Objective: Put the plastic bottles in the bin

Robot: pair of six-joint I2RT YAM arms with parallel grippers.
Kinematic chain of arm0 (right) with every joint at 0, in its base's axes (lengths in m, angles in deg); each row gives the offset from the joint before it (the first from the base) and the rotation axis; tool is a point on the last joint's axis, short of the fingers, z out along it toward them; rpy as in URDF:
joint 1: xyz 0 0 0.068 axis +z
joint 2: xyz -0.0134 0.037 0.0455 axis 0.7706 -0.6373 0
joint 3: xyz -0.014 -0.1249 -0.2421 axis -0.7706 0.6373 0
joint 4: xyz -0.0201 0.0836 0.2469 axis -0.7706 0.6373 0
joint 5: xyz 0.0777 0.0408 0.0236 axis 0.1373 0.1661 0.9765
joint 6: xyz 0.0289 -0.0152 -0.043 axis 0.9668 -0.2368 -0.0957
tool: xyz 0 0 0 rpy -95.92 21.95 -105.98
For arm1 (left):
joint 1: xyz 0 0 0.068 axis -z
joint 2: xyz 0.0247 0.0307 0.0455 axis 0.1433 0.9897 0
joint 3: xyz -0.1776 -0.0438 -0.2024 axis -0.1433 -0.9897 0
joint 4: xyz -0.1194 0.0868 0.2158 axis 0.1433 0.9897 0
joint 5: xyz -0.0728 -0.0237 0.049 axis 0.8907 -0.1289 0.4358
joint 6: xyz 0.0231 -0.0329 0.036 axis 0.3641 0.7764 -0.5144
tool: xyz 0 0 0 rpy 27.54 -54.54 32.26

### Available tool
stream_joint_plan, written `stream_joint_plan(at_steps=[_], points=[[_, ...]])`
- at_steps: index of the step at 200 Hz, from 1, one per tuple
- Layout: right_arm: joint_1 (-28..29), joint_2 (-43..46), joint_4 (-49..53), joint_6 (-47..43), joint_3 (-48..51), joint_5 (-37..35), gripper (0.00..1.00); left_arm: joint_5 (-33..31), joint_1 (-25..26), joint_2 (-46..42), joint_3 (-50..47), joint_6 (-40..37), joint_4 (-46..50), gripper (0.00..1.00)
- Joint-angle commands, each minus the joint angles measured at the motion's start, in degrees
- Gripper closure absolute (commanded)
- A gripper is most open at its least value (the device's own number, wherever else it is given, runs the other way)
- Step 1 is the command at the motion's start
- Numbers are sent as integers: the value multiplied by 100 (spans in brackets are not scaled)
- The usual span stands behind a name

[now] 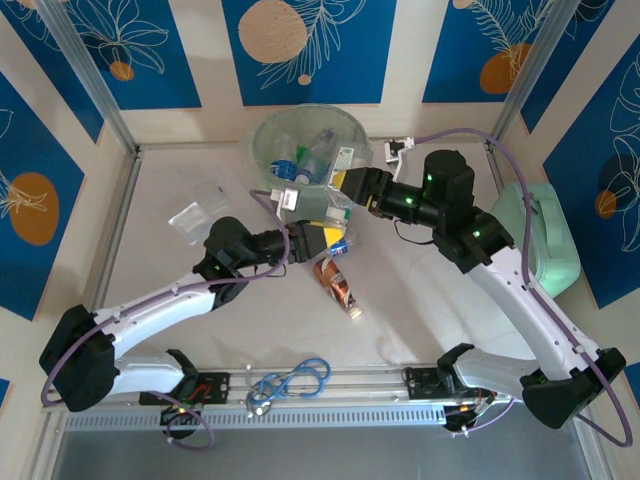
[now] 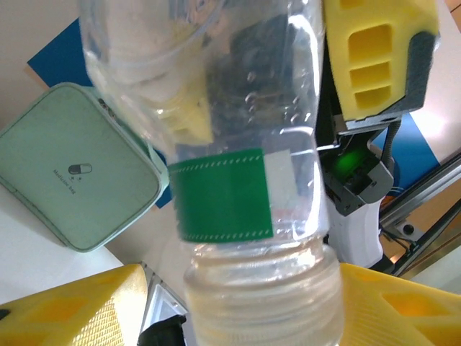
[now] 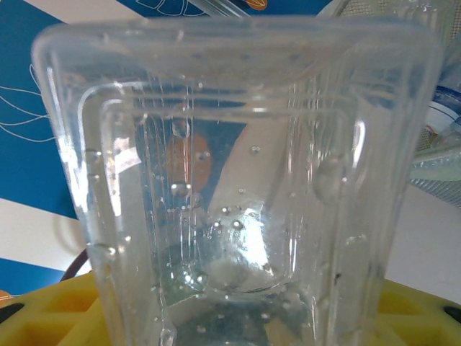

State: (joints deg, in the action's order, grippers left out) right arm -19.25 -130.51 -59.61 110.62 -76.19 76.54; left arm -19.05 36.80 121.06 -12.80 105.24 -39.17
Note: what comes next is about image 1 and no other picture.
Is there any aluminium mounting rail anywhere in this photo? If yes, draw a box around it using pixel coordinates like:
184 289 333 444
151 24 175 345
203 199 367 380
43 360 587 412

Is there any translucent grey waste bin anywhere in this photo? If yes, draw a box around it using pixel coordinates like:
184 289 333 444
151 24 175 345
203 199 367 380
252 103 374 236

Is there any blue label white cap bottle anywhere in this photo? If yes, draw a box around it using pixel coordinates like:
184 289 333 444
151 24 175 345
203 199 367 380
269 158 297 182

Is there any grey slotted cable duct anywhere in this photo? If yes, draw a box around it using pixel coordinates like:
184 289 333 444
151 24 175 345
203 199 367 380
63 405 447 432

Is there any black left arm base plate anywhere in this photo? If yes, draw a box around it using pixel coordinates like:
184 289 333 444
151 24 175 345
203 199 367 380
138 372 231 407

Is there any blue coiled cable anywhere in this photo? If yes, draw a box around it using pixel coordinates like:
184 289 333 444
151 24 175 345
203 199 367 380
247 357 332 406

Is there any clear bottle pale blue label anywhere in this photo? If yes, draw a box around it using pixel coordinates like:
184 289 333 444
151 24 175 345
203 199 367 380
298 127 337 176

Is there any clear bottle without label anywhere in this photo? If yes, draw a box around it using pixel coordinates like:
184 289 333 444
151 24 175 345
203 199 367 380
323 143 370 227

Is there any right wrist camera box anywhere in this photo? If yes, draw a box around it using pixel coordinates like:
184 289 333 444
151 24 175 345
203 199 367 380
383 135 416 182

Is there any aluminium rear rail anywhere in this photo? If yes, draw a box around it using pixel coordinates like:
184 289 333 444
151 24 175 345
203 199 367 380
134 139 494 151

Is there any small clear plastic bag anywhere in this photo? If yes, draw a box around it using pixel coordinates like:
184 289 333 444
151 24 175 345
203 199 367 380
168 201 210 246

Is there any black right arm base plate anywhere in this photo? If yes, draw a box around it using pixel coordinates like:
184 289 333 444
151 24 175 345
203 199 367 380
405 367 451 401

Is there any mint green zip bag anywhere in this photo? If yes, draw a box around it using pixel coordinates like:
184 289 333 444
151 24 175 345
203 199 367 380
492 182 582 299

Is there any aluminium frame post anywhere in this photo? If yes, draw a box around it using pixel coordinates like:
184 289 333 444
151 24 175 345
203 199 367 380
37 0 140 157
487 0 584 151

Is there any brown coffee drink bottle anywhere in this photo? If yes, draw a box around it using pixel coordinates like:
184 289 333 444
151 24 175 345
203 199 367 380
312 257 363 320

